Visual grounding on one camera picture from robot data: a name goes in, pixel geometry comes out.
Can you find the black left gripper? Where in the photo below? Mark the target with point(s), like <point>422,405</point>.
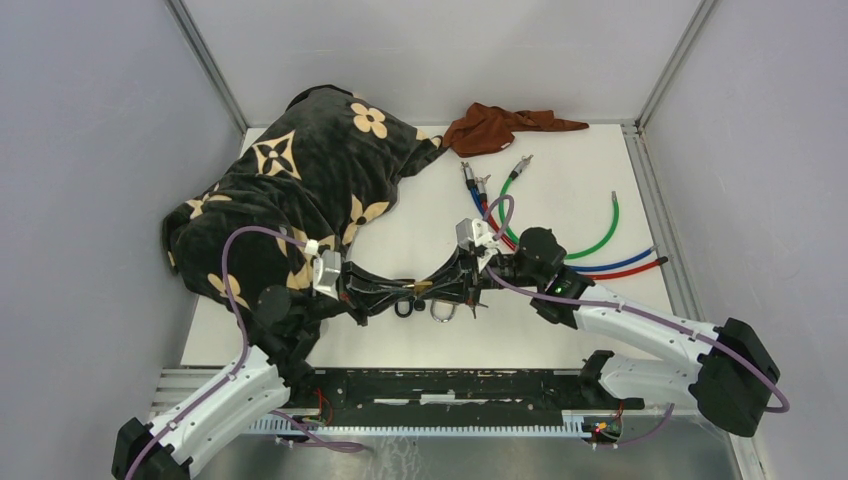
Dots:
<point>361,292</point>

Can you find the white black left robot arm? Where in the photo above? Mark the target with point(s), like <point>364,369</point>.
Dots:
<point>282,330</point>

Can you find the green cable lock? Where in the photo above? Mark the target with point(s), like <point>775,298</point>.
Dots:
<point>518,170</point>

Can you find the small brass padlock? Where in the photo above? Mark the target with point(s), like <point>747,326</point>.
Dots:
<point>419,286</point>

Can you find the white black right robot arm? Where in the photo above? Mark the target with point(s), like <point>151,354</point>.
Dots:
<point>725,370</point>

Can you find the brown crumpled cloth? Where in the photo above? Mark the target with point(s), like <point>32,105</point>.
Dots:
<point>485,130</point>

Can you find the blue cable lock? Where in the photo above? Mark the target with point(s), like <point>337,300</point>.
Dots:
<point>469,176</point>

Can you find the silver keys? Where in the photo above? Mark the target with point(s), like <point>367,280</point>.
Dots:
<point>474,308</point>

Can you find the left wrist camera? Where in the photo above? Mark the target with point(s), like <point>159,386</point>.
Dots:
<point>326,273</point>

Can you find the white slotted cable duct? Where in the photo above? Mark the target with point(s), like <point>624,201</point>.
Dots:
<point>570,427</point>

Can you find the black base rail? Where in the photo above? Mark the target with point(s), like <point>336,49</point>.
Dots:
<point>451,398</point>

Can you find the black padlock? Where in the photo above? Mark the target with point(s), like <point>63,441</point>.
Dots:
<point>405,308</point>

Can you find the red cable lock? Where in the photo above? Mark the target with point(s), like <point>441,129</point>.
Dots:
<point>599,272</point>

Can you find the black floral patterned blanket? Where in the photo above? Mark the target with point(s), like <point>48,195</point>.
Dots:
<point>328,166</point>

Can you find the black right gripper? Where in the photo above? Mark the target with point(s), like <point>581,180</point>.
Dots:
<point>459,281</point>

